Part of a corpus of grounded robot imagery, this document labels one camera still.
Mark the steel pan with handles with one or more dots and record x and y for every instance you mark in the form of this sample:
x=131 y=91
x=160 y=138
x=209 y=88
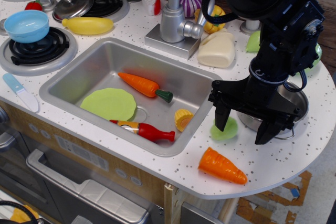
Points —
x=298 y=98

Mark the yellow object on floor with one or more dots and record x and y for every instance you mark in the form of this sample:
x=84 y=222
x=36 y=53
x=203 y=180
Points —
x=21 y=217

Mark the steel sink basin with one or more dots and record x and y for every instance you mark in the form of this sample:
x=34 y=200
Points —
x=98 y=67

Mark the green toy broccoli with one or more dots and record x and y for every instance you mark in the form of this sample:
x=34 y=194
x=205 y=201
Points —
x=230 y=130

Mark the light green toy pear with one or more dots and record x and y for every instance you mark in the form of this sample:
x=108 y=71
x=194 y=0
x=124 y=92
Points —
x=253 y=44

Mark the green toy plate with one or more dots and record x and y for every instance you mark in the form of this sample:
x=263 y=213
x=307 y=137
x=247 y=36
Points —
x=110 y=104

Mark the green toy cabbage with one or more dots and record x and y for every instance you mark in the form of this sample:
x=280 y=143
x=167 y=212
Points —
x=309 y=56

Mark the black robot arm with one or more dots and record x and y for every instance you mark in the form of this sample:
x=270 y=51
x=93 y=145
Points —
x=288 y=38

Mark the cream toy bottle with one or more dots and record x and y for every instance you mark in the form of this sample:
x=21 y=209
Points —
x=217 y=49

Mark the yellow toy corn piece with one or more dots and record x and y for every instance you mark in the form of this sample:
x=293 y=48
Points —
x=182 y=118

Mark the silver toy faucet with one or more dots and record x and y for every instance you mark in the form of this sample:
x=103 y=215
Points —
x=175 y=34

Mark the orange carrot with green top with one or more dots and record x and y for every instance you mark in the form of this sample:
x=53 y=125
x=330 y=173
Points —
x=146 y=87

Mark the red toy ketchup bottle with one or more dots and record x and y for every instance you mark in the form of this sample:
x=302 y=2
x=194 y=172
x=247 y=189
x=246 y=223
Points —
x=146 y=131

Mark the grey metal pole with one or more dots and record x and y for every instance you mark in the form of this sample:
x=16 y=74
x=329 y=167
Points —
x=248 y=27

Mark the yellow toy squash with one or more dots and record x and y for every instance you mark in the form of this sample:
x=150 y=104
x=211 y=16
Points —
x=88 y=25

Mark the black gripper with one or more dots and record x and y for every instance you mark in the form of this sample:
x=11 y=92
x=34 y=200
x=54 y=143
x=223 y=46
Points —
x=255 y=98

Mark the red and white toy food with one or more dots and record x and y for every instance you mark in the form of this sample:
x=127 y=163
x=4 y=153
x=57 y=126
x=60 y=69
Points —
x=152 y=7

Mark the orange toy carrot chunk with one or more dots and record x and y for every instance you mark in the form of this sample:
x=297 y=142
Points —
x=218 y=166

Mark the grey oven door handle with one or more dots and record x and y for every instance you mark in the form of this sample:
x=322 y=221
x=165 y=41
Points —
x=88 y=201

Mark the grey stove knob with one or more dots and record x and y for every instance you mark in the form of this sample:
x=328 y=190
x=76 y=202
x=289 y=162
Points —
x=48 y=5

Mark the blue toy bowl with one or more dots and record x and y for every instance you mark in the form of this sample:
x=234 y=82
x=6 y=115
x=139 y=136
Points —
x=27 y=26

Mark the yellow toy bell pepper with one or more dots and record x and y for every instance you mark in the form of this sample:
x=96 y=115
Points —
x=209 y=27

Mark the back right stove burner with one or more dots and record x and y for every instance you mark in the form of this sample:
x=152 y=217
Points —
x=114 y=10

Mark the blue and white toy knife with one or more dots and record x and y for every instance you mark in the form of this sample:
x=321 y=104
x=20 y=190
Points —
x=29 y=100

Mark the steel pot lid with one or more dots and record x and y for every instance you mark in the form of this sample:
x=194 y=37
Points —
x=71 y=8

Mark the purple toy onion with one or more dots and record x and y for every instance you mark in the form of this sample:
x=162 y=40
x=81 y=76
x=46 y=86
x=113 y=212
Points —
x=190 y=6

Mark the front left stove burner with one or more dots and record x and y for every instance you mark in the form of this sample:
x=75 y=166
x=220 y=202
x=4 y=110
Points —
x=49 y=54

